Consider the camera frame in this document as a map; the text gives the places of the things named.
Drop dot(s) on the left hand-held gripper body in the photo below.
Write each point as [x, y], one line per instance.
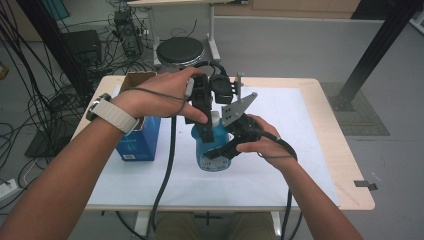
[220, 88]

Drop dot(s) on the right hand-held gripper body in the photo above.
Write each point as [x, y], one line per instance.
[245, 128]

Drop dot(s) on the blue bottle with white cap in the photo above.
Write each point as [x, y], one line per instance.
[220, 136]

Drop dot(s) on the blue cardboard box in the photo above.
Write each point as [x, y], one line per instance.
[143, 140]

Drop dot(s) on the person's right hand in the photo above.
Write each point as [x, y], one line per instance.
[270, 146]

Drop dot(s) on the person's left hand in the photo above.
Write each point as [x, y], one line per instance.
[156, 96]

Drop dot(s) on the white table mat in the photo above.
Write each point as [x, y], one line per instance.
[250, 186]

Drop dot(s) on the white background desk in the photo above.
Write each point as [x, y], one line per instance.
[213, 40]

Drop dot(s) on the black round stool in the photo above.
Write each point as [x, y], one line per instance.
[180, 50]

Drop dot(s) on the light wooden table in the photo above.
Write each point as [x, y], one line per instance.
[333, 133]

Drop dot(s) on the person's khaki trousers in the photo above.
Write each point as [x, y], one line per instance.
[176, 228]

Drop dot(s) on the wristwatch with white band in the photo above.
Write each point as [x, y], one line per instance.
[113, 115]

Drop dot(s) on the grey computer tower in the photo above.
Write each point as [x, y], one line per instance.
[128, 36]

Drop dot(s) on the wooden cabinet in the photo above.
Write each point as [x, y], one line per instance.
[300, 6]

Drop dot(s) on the black tape piece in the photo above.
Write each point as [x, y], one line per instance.
[365, 185]

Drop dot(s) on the black equipment box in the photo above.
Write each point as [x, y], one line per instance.
[83, 46]

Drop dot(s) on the black floor panel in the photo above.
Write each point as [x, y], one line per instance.
[40, 146]

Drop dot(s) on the black slanted pole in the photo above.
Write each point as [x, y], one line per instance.
[50, 36]

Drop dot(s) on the white power strip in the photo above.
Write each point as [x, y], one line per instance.
[7, 189]

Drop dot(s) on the black metal post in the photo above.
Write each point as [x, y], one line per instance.
[383, 40]

